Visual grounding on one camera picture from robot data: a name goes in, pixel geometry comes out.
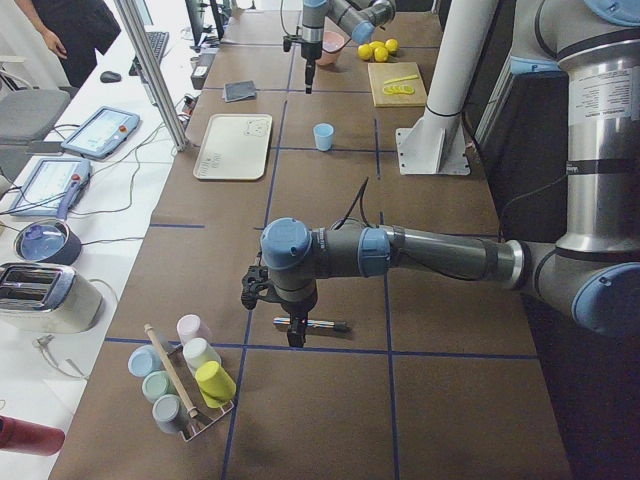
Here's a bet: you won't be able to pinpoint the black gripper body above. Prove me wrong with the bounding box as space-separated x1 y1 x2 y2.
301 27 324 66
285 302 311 333

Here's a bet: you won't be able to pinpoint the light blue cup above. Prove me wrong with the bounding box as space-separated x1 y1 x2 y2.
313 123 334 152

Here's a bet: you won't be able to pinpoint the standing person dark clothes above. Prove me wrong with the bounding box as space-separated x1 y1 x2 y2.
15 0 121 88

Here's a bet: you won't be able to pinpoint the steel muddler black tip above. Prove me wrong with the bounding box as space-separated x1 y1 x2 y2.
273 317 351 333

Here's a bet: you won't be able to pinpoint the white cup on rack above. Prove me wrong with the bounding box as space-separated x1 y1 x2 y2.
182 337 222 375

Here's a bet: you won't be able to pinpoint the wooden stick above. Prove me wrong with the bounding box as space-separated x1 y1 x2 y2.
144 323 198 419

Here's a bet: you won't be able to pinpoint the yellow lemon upper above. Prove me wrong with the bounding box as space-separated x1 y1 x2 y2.
385 38 399 55

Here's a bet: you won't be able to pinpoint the bamboo cutting board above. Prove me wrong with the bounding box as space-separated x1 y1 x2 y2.
368 62 427 108

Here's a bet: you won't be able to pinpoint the green cup on rack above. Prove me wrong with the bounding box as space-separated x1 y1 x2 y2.
142 370 176 404

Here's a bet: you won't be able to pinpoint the pink bowl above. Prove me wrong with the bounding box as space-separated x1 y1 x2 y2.
316 30 346 66

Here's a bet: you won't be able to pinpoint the yellow lemon middle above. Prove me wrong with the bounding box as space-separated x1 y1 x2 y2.
357 44 374 61

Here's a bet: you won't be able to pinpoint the teach pendant near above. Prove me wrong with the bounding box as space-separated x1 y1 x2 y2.
3 157 92 217

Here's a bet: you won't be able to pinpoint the teach pendant far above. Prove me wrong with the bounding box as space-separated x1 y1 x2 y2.
61 106 140 160

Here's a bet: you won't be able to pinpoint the white bear tray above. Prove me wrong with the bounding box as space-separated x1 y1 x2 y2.
193 114 272 181

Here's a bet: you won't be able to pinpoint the red bottle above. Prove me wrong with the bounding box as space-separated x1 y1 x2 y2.
1 416 66 456

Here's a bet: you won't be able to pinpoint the cream toaster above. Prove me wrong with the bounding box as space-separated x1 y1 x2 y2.
1 262 102 334

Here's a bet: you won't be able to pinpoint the black keyboard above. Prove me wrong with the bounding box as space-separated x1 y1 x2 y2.
128 31 170 76

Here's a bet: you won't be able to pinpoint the yellow cup on rack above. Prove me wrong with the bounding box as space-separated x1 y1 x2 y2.
195 361 236 408

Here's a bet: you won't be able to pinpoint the grey cup on rack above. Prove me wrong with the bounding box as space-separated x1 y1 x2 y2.
152 394 189 434

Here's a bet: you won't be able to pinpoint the lemon slices row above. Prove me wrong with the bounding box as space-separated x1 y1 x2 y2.
382 84 415 95

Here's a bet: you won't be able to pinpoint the pink cup on rack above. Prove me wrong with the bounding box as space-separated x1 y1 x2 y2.
176 314 213 345

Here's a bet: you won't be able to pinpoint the teach pendant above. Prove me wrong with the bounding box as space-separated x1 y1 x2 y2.
61 106 140 160
3 157 92 217

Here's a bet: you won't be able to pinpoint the yellow plastic knife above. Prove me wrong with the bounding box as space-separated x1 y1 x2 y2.
383 74 419 85

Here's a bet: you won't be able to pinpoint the aluminium frame post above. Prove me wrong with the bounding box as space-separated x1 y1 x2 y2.
114 0 188 152

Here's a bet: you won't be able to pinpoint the grey office chair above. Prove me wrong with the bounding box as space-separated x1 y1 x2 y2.
1 89 71 145

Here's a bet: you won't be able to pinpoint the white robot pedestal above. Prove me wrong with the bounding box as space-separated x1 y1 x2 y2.
396 0 498 176

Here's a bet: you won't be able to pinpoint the blue cup on rack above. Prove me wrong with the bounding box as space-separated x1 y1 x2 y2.
127 344 163 378

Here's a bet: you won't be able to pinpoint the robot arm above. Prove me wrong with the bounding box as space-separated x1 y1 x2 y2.
294 0 396 94
241 1 639 347

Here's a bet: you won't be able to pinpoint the black computer mouse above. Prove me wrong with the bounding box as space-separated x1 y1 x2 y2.
100 71 122 84

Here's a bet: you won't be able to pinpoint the grey folded cloth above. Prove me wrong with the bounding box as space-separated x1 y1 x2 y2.
223 80 257 103

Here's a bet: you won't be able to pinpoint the white wire cup rack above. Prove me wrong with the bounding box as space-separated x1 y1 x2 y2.
167 348 235 442

